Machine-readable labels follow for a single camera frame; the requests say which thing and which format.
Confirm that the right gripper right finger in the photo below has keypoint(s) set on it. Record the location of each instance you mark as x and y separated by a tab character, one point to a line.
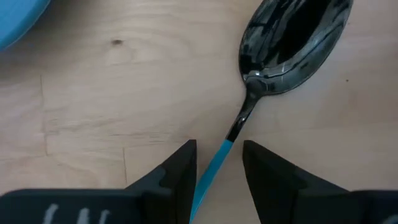
273	189

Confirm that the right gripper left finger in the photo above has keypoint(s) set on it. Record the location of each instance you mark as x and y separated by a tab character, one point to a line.
174	186

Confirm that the blue tray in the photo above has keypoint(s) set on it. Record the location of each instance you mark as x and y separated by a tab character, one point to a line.
17	18

